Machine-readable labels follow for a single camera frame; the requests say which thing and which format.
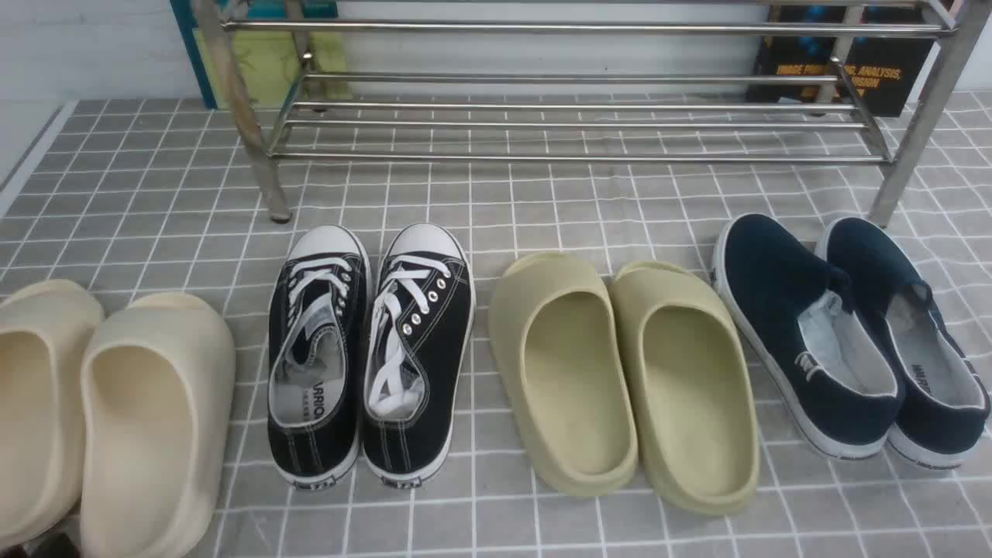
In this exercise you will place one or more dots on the black book orange text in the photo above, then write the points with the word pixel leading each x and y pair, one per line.
pixel 883 70

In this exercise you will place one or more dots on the right cream slipper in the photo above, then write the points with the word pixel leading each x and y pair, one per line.
pixel 157 383

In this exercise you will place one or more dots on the left olive green slipper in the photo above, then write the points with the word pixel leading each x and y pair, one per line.
pixel 552 331

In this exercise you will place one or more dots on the black canvas sneaker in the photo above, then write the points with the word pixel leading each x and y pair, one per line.
pixel 422 316
pixel 316 357

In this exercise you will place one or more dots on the cream slipper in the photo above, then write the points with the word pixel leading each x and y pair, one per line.
pixel 157 383
pixel 45 328

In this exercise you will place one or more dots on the left cream slipper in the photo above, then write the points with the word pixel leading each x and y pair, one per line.
pixel 45 328

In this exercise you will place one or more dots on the right navy slip-on shoe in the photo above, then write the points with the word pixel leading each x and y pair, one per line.
pixel 945 404

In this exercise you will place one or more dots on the right olive green slipper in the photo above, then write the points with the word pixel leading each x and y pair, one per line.
pixel 689 384

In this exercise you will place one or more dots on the navy slip-on shoe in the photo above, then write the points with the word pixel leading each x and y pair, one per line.
pixel 798 313
pixel 945 404

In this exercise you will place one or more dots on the olive green slipper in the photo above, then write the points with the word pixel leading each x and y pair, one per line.
pixel 689 384
pixel 552 331

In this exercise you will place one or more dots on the silver metal shoe rack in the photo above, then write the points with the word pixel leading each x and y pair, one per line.
pixel 838 108

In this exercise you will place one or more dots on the left navy slip-on shoe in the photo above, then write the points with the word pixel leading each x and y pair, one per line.
pixel 798 313

